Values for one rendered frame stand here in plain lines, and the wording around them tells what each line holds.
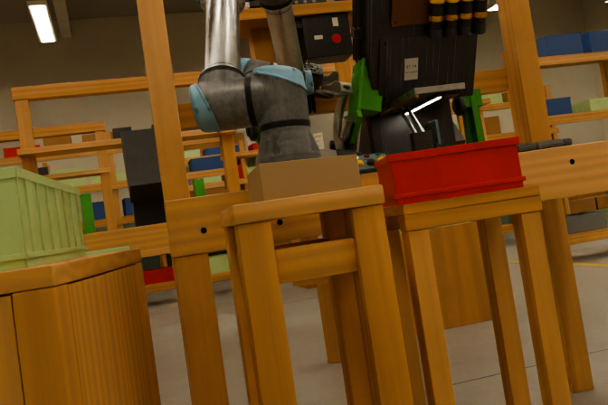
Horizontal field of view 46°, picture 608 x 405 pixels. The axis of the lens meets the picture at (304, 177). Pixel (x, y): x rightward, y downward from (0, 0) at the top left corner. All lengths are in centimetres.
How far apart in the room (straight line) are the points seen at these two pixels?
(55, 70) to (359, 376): 1099
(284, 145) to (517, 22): 158
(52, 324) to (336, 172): 65
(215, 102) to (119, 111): 1067
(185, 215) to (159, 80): 78
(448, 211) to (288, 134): 41
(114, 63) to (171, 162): 997
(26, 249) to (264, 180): 49
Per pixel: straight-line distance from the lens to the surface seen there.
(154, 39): 258
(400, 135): 243
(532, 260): 174
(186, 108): 262
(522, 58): 291
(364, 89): 226
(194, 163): 913
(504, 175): 173
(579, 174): 224
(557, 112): 746
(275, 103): 158
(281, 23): 199
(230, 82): 162
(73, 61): 1245
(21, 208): 129
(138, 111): 1227
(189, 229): 188
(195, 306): 190
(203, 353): 191
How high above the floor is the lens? 81
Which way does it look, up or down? 3 degrees up
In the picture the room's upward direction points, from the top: 8 degrees counter-clockwise
